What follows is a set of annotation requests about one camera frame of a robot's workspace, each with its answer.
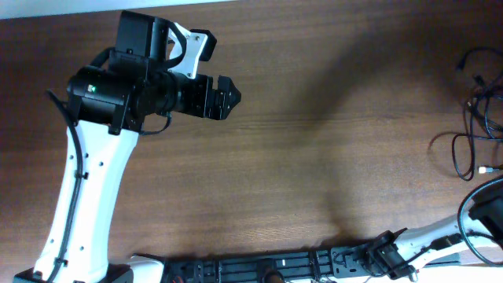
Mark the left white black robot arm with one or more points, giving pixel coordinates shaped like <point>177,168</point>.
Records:
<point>152,69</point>

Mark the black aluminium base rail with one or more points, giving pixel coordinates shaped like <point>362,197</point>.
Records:
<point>315,265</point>

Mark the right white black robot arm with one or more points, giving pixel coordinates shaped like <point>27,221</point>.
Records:
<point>477,224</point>

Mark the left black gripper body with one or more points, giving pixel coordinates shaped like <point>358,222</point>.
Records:
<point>214,97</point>

